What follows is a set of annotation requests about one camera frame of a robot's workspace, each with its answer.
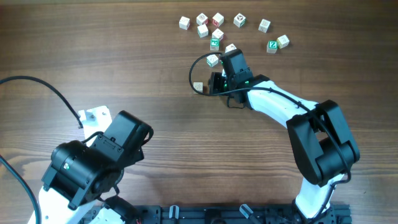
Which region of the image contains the wooden block blue side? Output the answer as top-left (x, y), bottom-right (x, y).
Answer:
top-left (193, 82), bottom-right (203, 93)

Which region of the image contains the wooden block bee picture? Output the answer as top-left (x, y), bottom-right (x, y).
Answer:
top-left (178, 16), bottom-right (190, 30)

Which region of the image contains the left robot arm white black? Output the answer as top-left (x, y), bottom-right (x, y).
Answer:
top-left (39, 106), bottom-right (154, 223)

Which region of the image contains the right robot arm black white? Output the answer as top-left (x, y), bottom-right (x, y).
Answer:
top-left (208, 49), bottom-right (360, 223)

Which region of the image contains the wooden block green V side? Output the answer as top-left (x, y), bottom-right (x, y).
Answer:
top-left (206, 54), bottom-right (219, 67)

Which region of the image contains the wooden block red side picture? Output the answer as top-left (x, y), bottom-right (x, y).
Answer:
top-left (225, 44), bottom-right (237, 53)

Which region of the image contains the wooden block green top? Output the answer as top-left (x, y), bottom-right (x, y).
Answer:
top-left (210, 39), bottom-right (220, 51)

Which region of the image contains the wooden block red drawing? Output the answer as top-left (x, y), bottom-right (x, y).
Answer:
top-left (212, 29), bottom-right (224, 41)

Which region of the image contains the wooden block green Z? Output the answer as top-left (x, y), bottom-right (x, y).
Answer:
top-left (267, 40), bottom-right (278, 54)

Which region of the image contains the wooden block green side picture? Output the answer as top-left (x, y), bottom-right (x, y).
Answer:
top-left (233, 13), bottom-right (246, 28)

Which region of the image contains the wooden block plain pattern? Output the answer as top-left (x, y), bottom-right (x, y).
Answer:
top-left (258, 19), bottom-right (271, 33)

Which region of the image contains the wooden block red letter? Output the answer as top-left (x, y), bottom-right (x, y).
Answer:
top-left (212, 12), bottom-right (224, 27)

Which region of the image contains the wooden block yellow side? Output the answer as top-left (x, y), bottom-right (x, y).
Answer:
top-left (277, 35), bottom-right (290, 49)

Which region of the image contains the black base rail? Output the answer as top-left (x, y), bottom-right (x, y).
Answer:
top-left (77, 203), bottom-right (352, 224)

